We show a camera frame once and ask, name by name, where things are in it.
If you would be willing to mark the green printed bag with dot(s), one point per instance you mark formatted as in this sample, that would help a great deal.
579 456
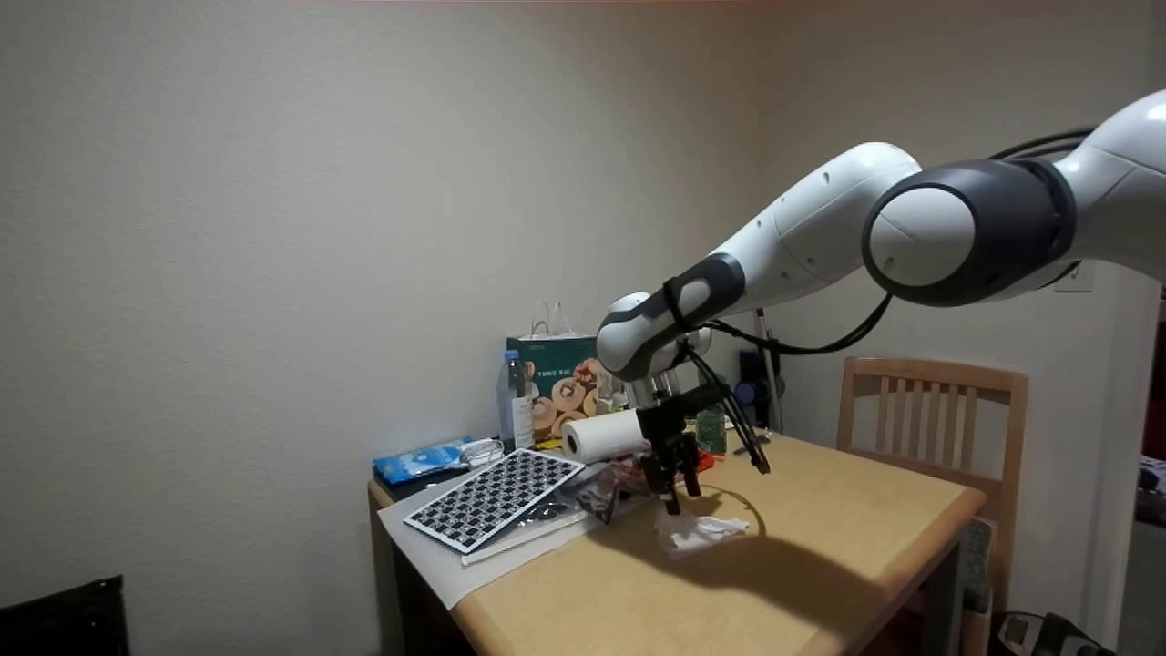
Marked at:
547 359

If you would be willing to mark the blue wipes pack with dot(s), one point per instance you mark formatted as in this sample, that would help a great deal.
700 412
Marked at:
419 463

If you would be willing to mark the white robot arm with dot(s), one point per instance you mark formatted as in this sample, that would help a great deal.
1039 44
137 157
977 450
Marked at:
802 230

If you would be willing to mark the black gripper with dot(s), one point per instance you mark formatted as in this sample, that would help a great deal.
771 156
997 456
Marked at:
663 423

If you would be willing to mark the wooden chair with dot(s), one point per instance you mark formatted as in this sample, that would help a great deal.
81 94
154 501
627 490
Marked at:
933 370

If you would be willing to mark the white bottle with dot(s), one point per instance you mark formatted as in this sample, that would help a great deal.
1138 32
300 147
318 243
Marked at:
517 419

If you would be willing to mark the white paper towel roll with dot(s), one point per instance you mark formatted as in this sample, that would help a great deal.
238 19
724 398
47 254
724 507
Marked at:
602 439

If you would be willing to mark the black grey floor item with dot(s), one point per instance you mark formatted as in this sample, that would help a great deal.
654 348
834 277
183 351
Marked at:
1052 635

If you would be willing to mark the black box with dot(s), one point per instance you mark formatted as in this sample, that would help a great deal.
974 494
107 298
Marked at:
60 620

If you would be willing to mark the small green bottle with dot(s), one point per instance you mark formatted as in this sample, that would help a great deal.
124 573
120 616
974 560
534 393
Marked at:
711 433

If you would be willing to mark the black device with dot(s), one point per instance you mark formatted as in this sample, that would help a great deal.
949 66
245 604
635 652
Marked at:
757 385

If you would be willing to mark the clear plastic wrapper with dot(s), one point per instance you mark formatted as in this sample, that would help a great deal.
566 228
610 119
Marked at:
711 531

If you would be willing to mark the black white checkerboard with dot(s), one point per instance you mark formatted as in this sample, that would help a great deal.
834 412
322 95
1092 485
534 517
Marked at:
493 496

